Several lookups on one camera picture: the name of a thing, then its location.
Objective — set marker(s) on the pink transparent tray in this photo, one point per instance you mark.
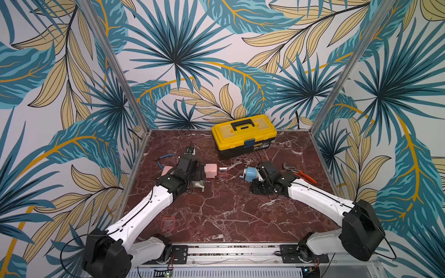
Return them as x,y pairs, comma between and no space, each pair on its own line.
223,172
168,223

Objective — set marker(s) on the aluminium front rail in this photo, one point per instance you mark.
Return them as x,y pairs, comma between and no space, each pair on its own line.
254,260

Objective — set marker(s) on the orange handled pliers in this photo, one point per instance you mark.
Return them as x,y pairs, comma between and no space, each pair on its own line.
299,173

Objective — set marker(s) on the pink pencil sharpener back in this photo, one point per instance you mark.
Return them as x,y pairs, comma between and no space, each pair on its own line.
211,170

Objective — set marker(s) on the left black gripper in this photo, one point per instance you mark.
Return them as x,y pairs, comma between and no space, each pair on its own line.
199,172

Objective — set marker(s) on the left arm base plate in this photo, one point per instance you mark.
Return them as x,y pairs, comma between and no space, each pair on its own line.
176,254

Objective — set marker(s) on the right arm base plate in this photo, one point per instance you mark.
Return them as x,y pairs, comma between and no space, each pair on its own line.
293,253

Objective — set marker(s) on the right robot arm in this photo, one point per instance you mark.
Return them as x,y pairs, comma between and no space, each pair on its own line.
359,233

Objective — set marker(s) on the pink pencil sharpener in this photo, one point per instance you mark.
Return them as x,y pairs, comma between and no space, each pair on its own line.
211,170
167,170

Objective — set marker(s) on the pink transparent tray left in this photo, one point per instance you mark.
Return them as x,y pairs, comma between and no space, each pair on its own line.
168,223

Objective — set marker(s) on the green pencil sharpener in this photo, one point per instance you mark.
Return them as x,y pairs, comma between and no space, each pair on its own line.
199,184

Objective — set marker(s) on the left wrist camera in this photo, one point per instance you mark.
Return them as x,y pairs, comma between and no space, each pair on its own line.
190,150

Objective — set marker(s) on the blue pencil sharpener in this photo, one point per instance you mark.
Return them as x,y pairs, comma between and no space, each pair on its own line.
249,174

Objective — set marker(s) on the yellow black toolbox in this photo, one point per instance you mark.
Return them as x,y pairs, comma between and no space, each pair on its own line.
243,136

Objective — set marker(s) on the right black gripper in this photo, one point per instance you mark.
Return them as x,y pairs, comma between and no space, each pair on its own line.
261,175

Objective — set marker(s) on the pink transparent tray back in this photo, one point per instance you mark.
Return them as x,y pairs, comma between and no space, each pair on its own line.
223,172

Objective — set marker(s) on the pink pencil sharpener front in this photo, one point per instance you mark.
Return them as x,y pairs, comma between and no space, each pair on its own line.
167,170

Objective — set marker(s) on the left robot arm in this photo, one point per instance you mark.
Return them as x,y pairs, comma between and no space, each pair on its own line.
113,252

